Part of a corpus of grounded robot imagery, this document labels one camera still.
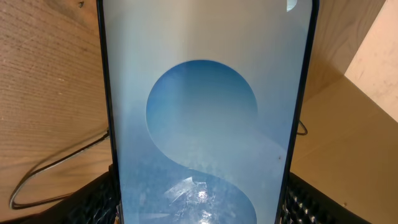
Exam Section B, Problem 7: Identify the blue Galaxy smartphone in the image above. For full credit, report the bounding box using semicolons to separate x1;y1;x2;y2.
97;0;319;224

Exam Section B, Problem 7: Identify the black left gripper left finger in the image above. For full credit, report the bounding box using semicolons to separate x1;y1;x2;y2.
9;166;120;224

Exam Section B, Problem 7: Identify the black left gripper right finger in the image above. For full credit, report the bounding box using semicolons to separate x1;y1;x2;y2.
279;173;370;224

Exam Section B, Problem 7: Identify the black USB charging cable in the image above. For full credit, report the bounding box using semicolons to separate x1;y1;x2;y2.
9;119;308;210

